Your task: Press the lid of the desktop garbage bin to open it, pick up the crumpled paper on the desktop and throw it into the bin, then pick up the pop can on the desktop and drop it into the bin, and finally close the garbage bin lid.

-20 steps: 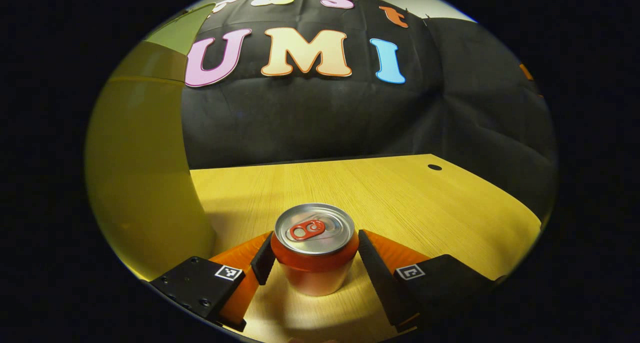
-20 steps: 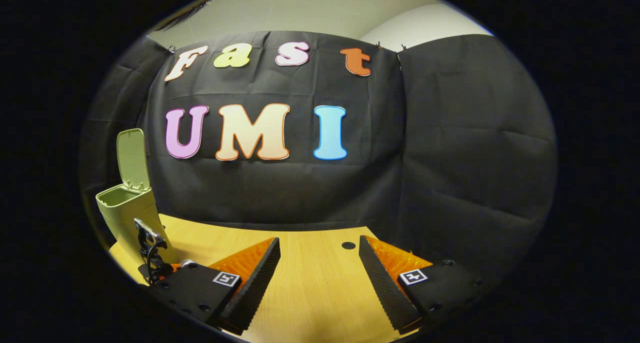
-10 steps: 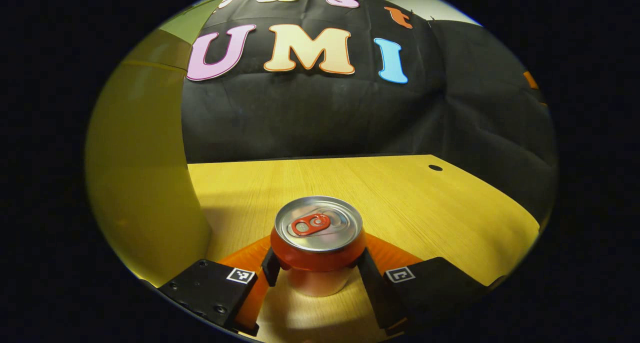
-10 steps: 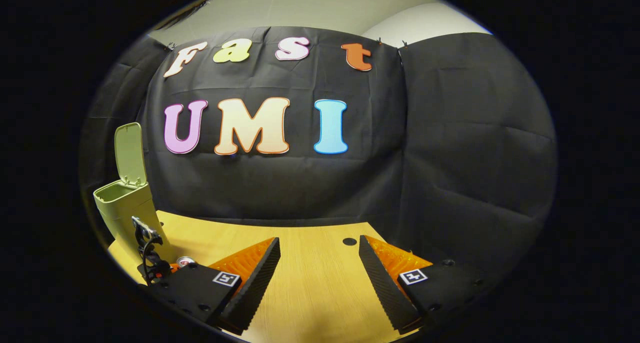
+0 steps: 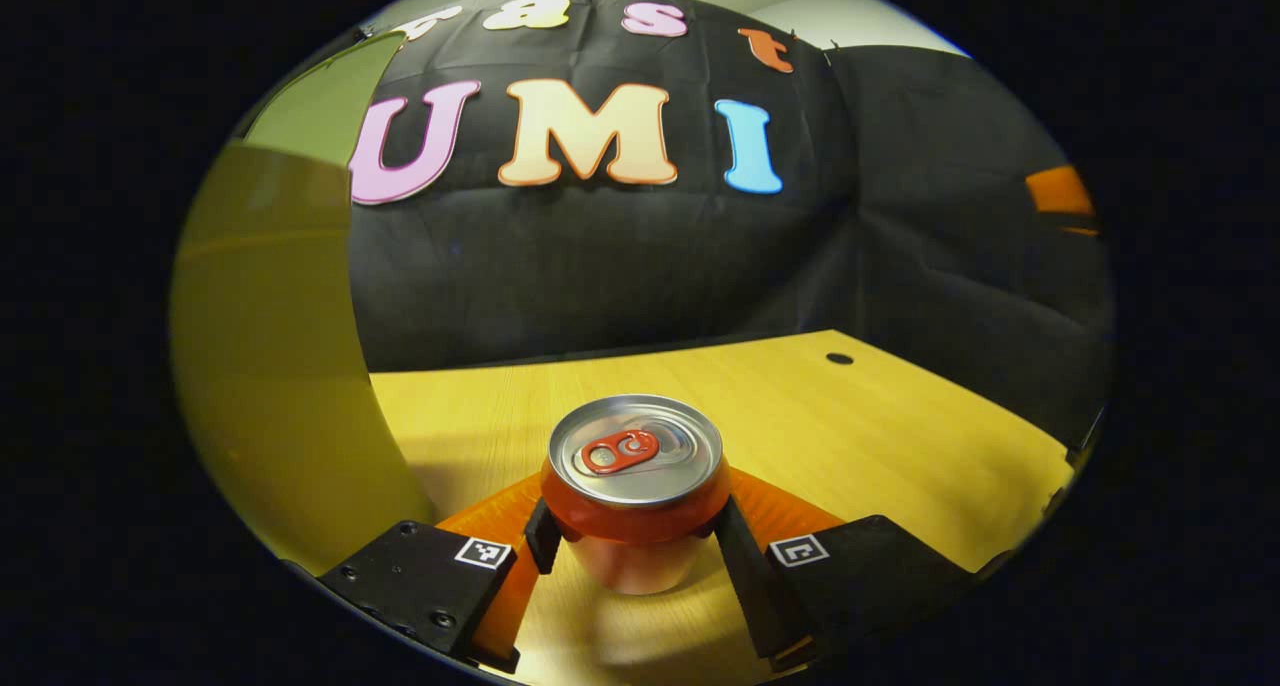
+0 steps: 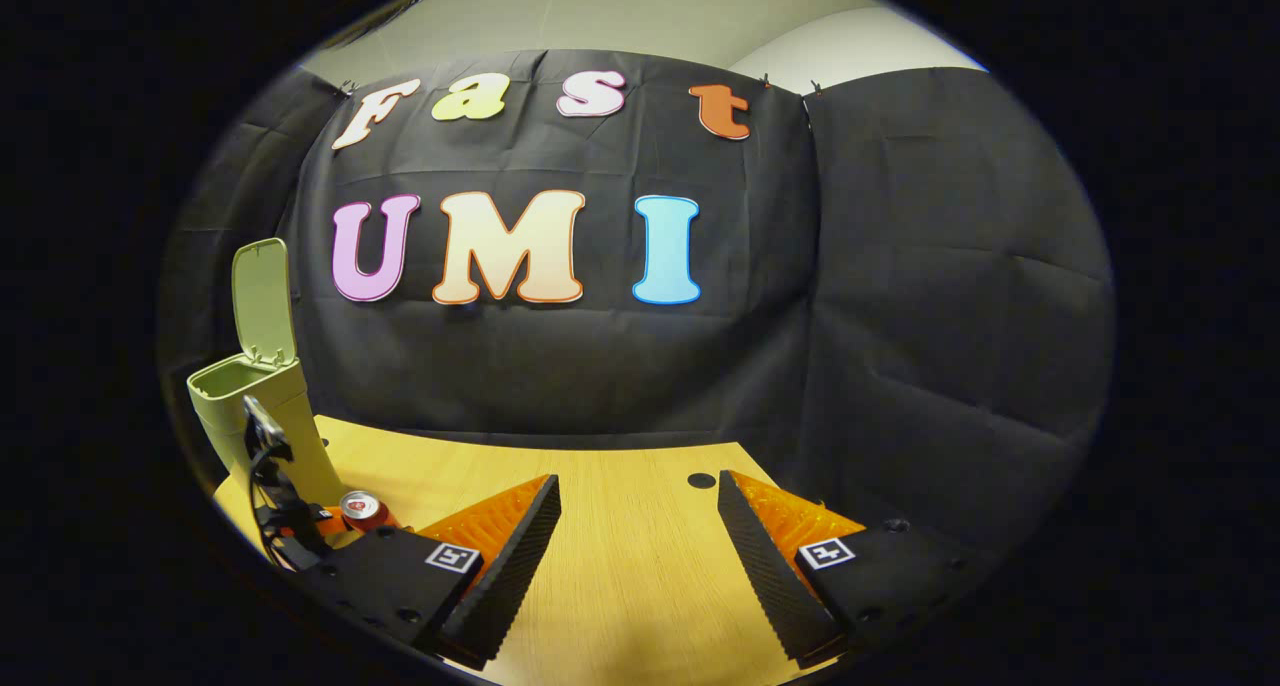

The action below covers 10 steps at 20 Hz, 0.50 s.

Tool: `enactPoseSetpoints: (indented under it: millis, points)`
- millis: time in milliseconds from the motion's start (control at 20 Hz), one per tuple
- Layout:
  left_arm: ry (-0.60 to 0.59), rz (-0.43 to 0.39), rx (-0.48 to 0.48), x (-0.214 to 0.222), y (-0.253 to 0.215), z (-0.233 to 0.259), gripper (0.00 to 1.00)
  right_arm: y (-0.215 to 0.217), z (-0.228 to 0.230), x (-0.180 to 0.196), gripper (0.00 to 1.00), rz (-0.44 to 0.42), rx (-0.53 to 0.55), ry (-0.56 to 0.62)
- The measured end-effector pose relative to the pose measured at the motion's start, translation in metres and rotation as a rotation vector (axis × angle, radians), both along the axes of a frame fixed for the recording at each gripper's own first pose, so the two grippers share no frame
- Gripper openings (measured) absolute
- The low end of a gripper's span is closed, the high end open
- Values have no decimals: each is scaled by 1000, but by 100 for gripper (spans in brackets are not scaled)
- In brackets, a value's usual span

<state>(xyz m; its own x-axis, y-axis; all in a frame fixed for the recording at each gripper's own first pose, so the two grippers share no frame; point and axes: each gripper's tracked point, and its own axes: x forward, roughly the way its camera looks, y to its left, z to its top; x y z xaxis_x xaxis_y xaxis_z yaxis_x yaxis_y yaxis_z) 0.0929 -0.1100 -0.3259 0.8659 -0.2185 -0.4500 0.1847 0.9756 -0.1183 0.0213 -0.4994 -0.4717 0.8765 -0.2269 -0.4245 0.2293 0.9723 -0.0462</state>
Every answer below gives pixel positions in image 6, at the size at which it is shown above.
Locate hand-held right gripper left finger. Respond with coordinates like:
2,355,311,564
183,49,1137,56
300,474,563,670

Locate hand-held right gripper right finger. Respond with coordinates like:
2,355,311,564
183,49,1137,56
716,469,1001,667

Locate red pop can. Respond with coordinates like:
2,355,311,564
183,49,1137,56
340,490,401,535

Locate green desktop garbage bin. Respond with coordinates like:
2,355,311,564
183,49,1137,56
187,238,346,507

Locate wooden desktop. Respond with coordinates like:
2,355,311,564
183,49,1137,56
215,414,871,686

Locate black backdrop cloth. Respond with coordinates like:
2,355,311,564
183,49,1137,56
160,51,1116,567

